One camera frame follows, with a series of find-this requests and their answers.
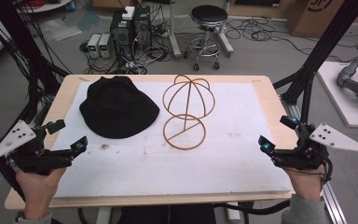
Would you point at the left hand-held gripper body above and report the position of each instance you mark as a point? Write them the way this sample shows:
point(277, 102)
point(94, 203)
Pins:
point(28, 155)

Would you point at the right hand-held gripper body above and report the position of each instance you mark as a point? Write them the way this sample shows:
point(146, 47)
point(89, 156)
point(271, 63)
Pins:
point(307, 155)

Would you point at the person's right hand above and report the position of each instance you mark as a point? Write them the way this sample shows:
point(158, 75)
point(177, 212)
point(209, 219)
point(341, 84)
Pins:
point(307, 185)

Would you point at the person's left hand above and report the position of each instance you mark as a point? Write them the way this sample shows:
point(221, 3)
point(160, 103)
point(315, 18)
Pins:
point(38, 189)

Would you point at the white table mat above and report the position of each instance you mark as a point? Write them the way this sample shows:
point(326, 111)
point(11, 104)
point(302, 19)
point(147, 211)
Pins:
point(230, 161)

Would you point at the white floor board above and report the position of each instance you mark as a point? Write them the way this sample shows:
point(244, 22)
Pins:
point(338, 102)

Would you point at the black bucket hat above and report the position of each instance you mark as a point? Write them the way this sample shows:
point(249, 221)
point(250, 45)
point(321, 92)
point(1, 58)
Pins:
point(118, 105)

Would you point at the white power strip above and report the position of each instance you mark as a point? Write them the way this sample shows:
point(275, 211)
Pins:
point(233, 213)

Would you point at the grey bench power supply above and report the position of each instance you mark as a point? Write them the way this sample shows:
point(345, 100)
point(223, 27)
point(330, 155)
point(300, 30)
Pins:
point(105, 45)
point(93, 45)

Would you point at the clear plastic sheet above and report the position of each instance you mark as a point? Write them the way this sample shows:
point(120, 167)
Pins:
point(60, 29)

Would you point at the cardboard box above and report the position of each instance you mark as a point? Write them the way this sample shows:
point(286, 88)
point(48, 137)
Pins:
point(320, 15)

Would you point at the black computer tower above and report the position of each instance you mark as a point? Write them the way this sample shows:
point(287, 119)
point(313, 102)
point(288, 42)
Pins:
point(142, 26)
point(121, 37)

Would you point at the round white table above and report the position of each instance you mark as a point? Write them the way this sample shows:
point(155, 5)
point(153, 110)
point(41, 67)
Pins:
point(46, 5)

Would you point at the white box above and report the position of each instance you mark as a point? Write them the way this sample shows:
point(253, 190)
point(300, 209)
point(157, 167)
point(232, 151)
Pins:
point(128, 13)

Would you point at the black round stool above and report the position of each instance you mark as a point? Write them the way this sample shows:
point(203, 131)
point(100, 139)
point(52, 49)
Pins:
point(209, 14)

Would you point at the black metal frame post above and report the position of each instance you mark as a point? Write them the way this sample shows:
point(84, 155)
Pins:
point(21, 46)
point(326, 46)

